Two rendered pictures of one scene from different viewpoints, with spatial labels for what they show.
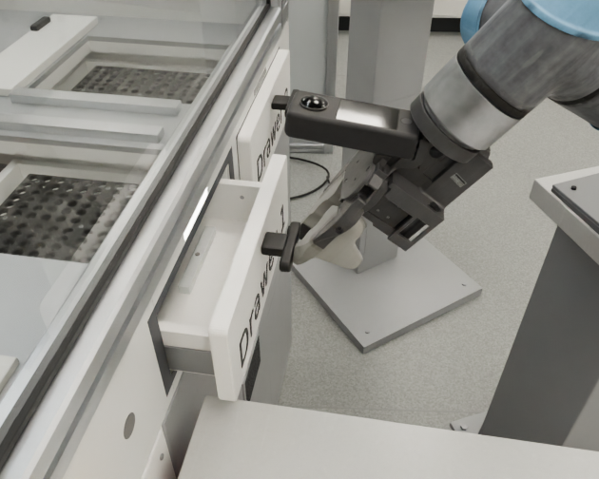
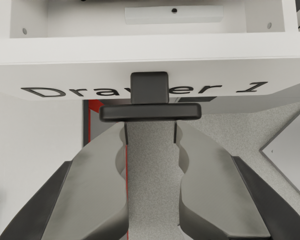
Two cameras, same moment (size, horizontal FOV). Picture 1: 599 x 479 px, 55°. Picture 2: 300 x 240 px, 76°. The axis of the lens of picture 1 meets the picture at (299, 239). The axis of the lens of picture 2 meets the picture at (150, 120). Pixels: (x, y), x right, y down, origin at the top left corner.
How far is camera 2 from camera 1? 0.53 m
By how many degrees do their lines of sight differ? 48
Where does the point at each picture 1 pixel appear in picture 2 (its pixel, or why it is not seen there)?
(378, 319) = (283, 156)
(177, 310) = (104, 19)
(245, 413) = (70, 108)
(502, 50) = not seen: outside the picture
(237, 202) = (263, 25)
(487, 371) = not seen: hidden behind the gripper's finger
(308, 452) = (46, 159)
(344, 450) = not seen: hidden behind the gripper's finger
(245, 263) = (56, 56)
